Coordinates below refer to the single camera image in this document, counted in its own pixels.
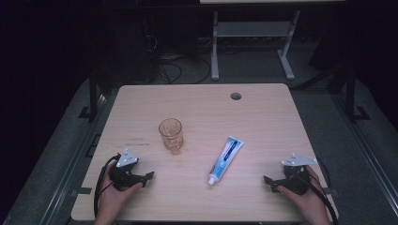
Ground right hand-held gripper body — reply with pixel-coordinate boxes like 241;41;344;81
277;153;318;197

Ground person's left hand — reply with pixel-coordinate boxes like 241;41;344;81
98;161;144;221

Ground white metal table frame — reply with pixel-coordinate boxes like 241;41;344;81
210;9;302;83

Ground white and blue toothpaste tube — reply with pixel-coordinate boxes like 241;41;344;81
207;135;245;186

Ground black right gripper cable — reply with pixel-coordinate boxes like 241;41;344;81
292;158;340;225

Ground aluminium floor rail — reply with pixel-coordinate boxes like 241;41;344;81
38;93;109;225
332;92;398;217

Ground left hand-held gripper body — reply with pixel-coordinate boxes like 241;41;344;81
109;148;143;191

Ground person's right hand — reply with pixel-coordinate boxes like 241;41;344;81
276;164;330;221

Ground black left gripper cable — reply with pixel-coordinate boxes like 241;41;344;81
93;153;122;218

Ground black floor cables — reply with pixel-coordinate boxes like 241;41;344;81
144;18;214;85

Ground clear glass cup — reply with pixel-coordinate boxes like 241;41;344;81
158;117;184;156

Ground black metal stand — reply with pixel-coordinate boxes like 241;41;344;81
78;69;101;121
343;67;371;123

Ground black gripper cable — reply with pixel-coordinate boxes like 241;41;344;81
93;153;122;218
292;158;340;225

